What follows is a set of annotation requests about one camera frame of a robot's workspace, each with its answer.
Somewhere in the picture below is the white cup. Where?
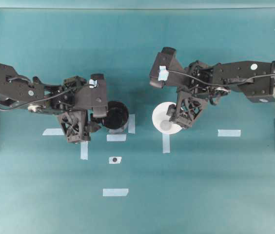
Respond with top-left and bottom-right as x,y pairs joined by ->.
152,102 -> 182,135

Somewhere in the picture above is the blue vertical tape beside holder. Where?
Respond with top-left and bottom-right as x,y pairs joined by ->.
128,114 -> 136,134

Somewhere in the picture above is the blue vertical tape strip left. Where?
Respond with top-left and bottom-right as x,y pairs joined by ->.
80,141 -> 88,160

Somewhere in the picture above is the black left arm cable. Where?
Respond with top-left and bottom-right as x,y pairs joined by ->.
0,81 -> 92,113

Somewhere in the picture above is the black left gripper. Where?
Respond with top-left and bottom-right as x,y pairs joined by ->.
47,76 -> 103,143

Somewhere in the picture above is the blue tape strip right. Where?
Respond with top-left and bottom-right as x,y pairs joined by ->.
217,129 -> 241,137

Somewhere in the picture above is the blue vertical tape under cup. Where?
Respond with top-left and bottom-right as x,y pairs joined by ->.
162,133 -> 171,154

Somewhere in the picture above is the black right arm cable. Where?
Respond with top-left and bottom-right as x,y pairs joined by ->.
168,69 -> 275,86

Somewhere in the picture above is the blue tape strip far left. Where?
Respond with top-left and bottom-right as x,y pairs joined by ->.
42,128 -> 64,136

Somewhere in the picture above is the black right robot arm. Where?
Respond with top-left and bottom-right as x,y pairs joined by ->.
167,61 -> 275,129

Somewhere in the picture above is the tape square with black dot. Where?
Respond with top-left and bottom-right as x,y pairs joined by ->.
109,156 -> 122,164

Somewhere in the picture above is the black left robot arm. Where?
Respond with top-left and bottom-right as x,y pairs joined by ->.
0,63 -> 108,143

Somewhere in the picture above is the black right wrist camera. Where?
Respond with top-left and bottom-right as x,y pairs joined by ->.
149,47 -> 190,88

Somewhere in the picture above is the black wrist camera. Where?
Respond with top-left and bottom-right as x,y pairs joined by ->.
74,74 -> 108,118
149,47 -> 190,88

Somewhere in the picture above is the blue tape strip bottom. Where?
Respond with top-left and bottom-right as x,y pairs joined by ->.
102,188 -> 129,197

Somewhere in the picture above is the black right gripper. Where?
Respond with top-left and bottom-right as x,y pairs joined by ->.
166,60 -> 230,128

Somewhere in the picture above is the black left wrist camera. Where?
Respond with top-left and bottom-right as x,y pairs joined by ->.
74,74 -> 108,118

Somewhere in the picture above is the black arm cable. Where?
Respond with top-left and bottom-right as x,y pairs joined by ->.
0,81 -> 92,113
168,69 -> 275,86

